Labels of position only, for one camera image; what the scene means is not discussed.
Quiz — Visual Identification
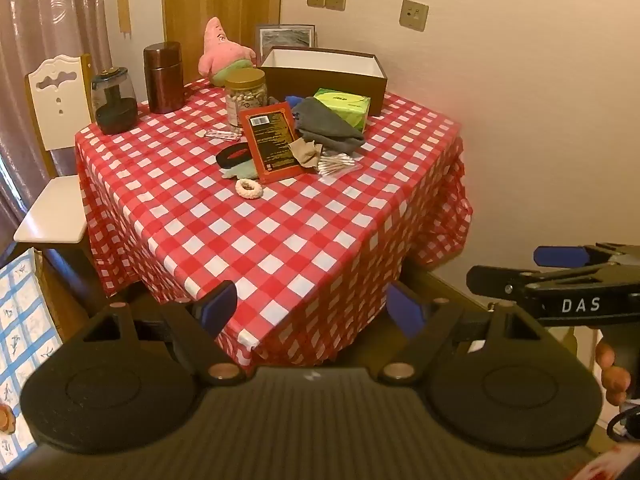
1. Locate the beige sock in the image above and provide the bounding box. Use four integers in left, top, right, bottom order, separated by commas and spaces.
288, 140, 324, 170

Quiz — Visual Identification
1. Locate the green tissue pack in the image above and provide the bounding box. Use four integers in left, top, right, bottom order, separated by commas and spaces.
313, 88, 371, 132

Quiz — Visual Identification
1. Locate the person's right hand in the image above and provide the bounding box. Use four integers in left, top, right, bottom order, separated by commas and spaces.
594, 341, 632, 406

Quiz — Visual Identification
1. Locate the green fluffy towel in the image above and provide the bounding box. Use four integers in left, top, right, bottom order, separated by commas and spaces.
222, 157, 259, 181

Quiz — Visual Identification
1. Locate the dark grey cloth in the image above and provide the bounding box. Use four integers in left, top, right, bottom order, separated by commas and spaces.
291, 96, 365, 155

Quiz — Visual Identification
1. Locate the blue checked white cloth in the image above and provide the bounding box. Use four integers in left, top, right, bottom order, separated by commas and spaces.
0, 247, 64, 466

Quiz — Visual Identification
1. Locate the glass jar with black insert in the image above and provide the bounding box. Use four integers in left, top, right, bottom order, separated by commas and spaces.
91, 66, 138, 135

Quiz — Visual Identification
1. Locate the brown metal canister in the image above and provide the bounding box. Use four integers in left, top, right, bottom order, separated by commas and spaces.
143, 41, 187, 114

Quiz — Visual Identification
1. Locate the red patterned white cloth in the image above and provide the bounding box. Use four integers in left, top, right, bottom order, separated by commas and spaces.
575, 447, 640, 480

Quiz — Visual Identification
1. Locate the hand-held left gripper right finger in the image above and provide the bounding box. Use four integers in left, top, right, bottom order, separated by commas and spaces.
371, 281, 543, 385

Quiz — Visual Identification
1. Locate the pink starfish plush toy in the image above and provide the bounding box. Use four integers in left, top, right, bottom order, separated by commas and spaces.
198, 17, 257, 87

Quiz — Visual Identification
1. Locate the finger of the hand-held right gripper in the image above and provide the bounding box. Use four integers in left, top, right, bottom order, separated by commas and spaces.
466, 264, 606, 306
533, 243, 640, 267

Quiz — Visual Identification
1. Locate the red checkered tablecloth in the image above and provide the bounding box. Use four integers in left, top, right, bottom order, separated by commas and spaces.
75, 77, 473, 367

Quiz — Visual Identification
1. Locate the white wooden chair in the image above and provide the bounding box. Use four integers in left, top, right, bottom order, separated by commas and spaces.
13, 54, 97, 246

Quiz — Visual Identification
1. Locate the gold wall data socket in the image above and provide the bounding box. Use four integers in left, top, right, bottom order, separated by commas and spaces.
399, 0, 430, 32

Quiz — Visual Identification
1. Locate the brown cardboard box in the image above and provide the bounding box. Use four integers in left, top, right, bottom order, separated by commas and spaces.
258, 46, 389, 116

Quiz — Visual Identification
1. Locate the framed grey picture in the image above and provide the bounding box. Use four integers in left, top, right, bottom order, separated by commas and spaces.
254, 23, 317, 67

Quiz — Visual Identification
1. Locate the nut jar with gold lid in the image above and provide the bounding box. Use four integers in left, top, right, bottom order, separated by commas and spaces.
224, 67, 268, 127

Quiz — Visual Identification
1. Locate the red flat packet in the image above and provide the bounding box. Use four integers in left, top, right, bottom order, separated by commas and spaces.
238, 101, 306, 184

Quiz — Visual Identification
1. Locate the bag of cotton swabs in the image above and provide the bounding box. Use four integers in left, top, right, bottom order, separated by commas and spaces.
316, 152, 362, 179

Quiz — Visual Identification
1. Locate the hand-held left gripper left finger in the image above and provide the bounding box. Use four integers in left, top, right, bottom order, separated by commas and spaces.
82, 280, 247, 386

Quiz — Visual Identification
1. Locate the black round pad red centre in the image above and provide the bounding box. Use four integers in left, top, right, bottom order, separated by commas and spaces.
216, 142, 251, 170

